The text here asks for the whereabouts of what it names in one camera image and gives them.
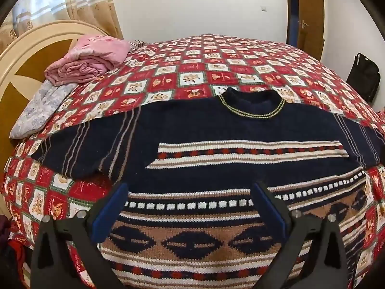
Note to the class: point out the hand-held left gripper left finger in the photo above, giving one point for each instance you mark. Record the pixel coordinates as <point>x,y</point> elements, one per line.
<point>110,215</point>

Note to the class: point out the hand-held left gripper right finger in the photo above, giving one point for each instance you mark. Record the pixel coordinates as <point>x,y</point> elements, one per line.
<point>271,213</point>

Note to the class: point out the navy patterned knit sweater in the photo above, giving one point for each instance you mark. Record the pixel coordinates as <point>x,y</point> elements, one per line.
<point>210,126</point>

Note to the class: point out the dark red cloth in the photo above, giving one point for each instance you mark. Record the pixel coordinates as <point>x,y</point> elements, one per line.
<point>12,253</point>

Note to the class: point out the pink folded blanket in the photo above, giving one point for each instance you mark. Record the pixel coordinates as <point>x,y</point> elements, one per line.
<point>90,57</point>

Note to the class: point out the black bag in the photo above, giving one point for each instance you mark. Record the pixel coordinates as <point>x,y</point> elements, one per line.
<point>363,76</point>

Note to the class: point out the red checked printed bedspread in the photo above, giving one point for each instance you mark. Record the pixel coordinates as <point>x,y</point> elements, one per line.
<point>210,60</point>

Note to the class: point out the cream and brown headboard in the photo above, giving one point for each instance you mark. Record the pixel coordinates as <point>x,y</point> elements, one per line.
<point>27,54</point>

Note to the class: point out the brown wooden door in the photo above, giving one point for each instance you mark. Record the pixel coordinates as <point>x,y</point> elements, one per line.
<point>311,9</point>

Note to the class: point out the beige patterned curtain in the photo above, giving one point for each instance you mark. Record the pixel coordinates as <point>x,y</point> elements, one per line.
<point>81,3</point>

